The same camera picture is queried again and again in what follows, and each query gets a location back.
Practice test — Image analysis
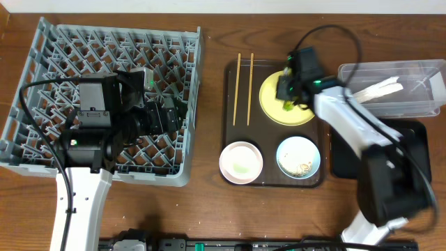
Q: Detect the green snack wrapper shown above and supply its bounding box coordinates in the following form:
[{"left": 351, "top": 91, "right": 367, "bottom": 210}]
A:
[{"left": 282, "top": 100, "right": 295, "bottom": 112}]

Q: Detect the wooden chopstick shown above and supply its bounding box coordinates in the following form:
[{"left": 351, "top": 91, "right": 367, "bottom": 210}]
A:
[
  {"left": 233, "top": 52, "right": 241, "bottom": 126},
  {"left": 247, "top": 52, "right": 254, "bottom": 126}
]

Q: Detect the light blue bowl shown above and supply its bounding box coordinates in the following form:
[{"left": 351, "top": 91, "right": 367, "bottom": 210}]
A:
[{"left": 275, "top": 136, "right": 322, "bottom": 180}]

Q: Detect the food scraps rice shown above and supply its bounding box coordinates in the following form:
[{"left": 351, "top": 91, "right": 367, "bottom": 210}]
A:
[{"left": 279, "top": 152, "right": 312, "bottom": 177}]

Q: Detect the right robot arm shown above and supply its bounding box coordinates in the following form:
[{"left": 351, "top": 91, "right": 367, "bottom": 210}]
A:
[{"left": 276, "top": 47, "right": 438, "bottom": 250}]

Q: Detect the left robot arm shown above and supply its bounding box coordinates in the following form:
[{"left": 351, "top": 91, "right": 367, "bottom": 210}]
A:
[{"left": 50, "top": 68, "right": 187, "bottom": 250}]

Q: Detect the black waste tray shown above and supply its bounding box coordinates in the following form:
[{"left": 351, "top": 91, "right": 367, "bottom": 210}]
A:
[{"left": 330, "top": 119, "right": 432, "bottom": 182}]

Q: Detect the yellow plate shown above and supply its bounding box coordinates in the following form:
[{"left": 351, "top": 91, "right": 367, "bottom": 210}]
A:
[{"left": 259, "top": 70, "right": 314, "bottom": 126}]

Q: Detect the dark brown serving tray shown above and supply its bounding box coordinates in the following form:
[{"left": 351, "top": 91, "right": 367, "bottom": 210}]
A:
[{"left": 222, "top": 59, "right": 325, "bottom": 188}]

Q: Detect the white bowl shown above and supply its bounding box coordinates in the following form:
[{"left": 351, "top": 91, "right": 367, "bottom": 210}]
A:
[{"left": 219, "top": 142, "right": 263, "bottom": 185}]

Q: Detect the clear plastic bin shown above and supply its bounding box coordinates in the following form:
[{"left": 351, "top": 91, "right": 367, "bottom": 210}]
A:
[{"left": 348, "top": 59, "right": 445, "bottom": 118}]

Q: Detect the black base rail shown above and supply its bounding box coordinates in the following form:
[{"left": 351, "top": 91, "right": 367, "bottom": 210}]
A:
[{"left": 99, "top": 229, "right": 419, "bottom": 251}]

